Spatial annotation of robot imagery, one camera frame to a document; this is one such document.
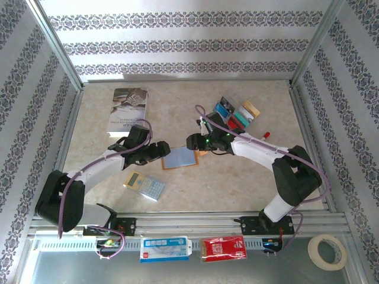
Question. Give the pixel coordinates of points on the tan leather card holder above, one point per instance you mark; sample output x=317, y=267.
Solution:
x=180, y=158

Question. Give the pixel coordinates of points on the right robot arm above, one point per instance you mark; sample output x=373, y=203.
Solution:
x=296, y=177

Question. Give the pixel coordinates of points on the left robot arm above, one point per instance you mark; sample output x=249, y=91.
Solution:
x=77, y=183

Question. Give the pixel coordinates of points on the red card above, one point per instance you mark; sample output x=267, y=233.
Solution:
x=237, y=122

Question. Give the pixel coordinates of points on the blue card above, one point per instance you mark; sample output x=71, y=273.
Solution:
x=221, y=110

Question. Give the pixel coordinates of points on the teal card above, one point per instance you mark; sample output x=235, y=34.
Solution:
x=242, y=117

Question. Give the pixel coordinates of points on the clear plastic card box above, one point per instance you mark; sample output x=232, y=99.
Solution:
x=240, y=114

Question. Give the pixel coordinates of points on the black card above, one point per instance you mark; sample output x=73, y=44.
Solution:
x=228, y=103

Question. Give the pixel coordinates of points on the silver card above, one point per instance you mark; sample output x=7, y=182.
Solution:
x=247, y=113

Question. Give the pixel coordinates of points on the gold card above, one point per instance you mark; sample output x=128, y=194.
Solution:
x=252, y=108

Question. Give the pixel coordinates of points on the gold and silver calculator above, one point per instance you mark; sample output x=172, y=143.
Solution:
x=145, y=185

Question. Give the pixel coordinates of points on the paperback book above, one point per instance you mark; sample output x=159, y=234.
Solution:
x=127, y=112

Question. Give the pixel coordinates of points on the red and white marker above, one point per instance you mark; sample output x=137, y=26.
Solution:
x=265, y=135

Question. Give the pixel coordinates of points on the small electronics board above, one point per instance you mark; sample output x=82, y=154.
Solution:
x=108, y=243
x=272, y=244

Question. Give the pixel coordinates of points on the blue and white package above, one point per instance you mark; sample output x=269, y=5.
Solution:
x=164, y=250

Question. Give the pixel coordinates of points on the red package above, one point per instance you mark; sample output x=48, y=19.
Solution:
x=223, y=248

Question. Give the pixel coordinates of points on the masking tape roll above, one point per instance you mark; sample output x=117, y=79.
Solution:
x=314, y=254

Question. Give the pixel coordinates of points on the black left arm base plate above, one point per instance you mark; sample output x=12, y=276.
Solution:
x=127, y=226

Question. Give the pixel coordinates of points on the aluminium frame rail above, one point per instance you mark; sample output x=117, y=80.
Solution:
x=189, y=223

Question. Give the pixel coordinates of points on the aluminium side rail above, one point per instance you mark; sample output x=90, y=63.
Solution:
x=314, y=133
x=63, y=139

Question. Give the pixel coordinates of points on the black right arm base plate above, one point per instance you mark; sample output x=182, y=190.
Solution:
x=248, y=225

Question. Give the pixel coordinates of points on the aluminium frame post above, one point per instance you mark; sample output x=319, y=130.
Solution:
x=56, y=50
x=316, y=44

